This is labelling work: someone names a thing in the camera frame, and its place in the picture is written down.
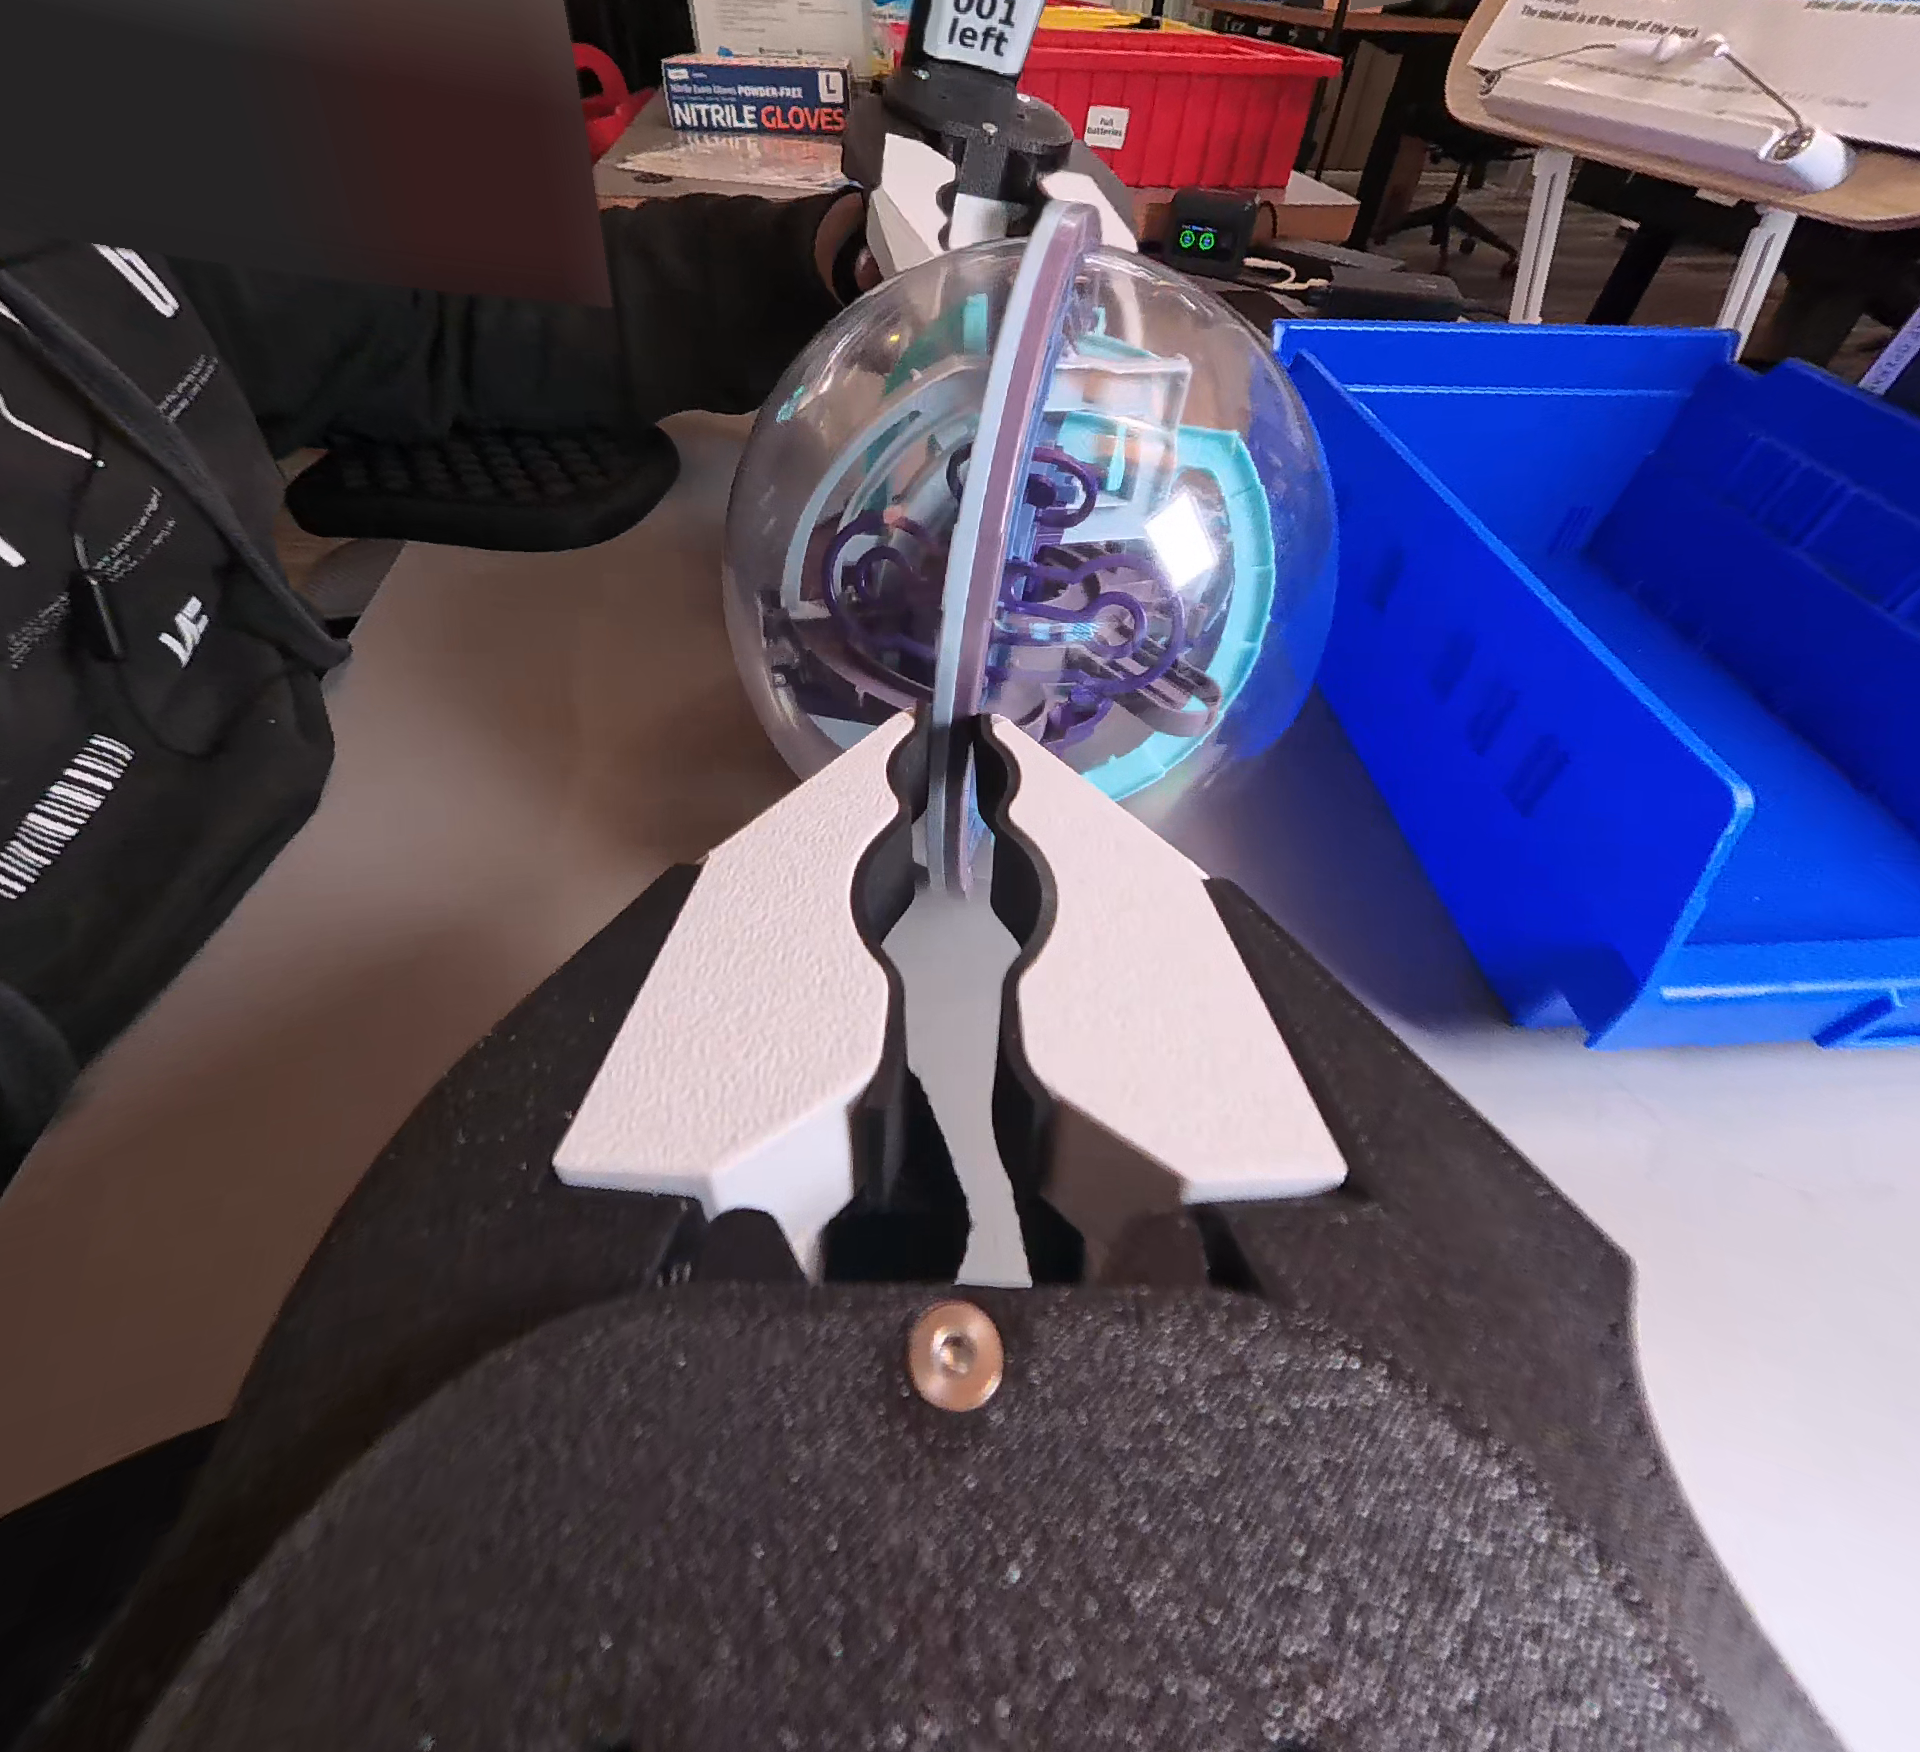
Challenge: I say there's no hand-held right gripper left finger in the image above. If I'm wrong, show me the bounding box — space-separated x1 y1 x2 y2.
551 711 925 1286

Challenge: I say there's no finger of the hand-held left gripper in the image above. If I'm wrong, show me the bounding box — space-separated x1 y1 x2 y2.
1041 165 1147 258
874 131 1041 269

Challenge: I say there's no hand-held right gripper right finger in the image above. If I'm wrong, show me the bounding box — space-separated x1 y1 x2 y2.
975 714 1349 1287

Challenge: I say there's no clear plastic maze ball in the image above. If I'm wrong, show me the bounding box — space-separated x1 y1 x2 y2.
722 199 1338 899

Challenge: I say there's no person's left forearm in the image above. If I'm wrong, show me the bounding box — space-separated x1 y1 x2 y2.
196 192 866 436

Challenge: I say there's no black charger with green display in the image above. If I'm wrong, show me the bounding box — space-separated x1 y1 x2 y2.
1167 187 1274 272

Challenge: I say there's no red plastic bin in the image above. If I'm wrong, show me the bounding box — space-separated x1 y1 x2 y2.
1021 0 1346 192

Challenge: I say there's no disposable glove box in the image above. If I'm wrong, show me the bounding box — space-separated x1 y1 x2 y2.
661 50 853 141

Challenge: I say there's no red plastic object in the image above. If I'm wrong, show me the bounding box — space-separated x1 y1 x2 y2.
575 42 667 161

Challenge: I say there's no wooden background desk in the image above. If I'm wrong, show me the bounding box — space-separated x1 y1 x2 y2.
1191 0 1467 253

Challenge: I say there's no blue plastic bin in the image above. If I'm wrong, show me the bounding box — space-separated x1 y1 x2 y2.
1587 357 1920 764
1272 316 1920 1053

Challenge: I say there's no black perforated chair armrest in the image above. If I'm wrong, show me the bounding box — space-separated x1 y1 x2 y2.
285 421 679 552

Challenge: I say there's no instruction sheet on clipboard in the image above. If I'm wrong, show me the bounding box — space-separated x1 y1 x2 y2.
1476 26 1864 195

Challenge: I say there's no person's black printed hoodie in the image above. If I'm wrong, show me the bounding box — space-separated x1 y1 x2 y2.
0 235 354 1184

